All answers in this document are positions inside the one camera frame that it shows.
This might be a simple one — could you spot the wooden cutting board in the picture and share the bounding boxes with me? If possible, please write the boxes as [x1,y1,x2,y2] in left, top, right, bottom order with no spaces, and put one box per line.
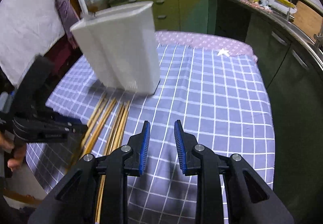
[294,1,322,40]

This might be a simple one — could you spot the wooden chopstick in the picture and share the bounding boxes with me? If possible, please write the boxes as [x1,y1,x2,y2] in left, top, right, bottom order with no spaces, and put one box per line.
[111,101,130,152]
[69,98,108,167]
[104,104,124,156]
[80,98,117,157]
[95,175,106,223]
[85,92,108,129]

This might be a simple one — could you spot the green kitchen cabinets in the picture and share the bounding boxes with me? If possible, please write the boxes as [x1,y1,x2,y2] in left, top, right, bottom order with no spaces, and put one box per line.
[110,0,322,222]

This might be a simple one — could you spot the person's left hand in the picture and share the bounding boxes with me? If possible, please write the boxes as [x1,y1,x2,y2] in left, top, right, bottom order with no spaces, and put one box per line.
[0,133,27,172]

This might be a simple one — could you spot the steel sink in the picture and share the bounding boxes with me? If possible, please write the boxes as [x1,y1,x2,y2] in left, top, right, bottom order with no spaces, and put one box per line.
[273,13,322,65]

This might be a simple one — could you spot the blue checked tablecloth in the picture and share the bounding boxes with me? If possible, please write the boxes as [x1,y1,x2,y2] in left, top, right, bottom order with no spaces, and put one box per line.
[25,30,276,224]

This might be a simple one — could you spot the purple striped hanging cloth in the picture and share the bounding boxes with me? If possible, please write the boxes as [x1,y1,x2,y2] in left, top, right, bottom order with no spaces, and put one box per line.
[55,0,79,49]

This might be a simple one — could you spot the white plastic utensil holder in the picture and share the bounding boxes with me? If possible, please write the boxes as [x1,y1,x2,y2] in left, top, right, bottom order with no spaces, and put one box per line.
[70,1,160,95]

